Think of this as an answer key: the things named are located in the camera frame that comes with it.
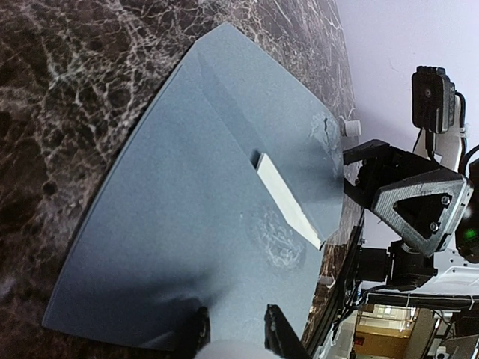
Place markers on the black front table rail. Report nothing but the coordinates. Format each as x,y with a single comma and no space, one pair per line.
325,324

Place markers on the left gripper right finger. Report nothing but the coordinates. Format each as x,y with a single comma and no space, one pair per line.
280,338

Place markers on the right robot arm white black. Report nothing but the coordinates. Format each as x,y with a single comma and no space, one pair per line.
420,200

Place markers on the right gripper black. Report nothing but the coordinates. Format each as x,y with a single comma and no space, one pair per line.
449,209

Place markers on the beige letter paper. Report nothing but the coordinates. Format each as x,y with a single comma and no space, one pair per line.
284,199

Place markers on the grey envelope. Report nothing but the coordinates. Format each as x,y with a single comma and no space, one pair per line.
185,219

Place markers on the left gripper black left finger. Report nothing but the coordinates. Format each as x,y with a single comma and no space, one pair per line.
198,331

